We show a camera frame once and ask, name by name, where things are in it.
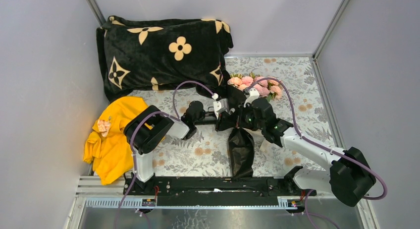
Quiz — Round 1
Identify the pink fake flower bunch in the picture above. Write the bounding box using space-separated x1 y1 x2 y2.
227 72 283 101

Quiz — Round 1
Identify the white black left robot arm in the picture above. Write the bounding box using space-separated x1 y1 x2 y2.
124 99 237 195

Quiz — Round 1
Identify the black wrapping paper sheet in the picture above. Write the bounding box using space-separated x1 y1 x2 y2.
226 86 255 179

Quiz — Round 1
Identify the cream satin ribbon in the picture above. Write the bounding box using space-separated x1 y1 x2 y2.
246 129 271 153

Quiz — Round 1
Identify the yellow cloth bag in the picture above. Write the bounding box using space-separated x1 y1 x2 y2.
83 96 148 185

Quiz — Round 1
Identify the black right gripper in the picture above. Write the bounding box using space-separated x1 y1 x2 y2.
228 102 264 130

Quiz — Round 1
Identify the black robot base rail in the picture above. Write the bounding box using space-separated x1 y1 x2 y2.
123 176 316 207

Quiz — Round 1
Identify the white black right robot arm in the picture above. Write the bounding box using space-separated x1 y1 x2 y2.
238 98 376 207

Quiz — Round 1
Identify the floral patterned table cloth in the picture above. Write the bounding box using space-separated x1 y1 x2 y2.
131 57 334 176

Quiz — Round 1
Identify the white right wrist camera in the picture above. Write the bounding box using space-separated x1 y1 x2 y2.
243 88 260 107

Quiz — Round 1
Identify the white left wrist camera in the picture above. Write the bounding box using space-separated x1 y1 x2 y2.
212 93 228 119

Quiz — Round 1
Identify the black blanket with beige flowers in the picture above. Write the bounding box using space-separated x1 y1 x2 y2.
96 16 233 102

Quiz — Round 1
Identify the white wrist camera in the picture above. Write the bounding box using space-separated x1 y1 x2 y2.
212 93 228 119
243 88 260 107

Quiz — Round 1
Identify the small pink fabric flower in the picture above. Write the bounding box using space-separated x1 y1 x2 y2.
97 117 111 137

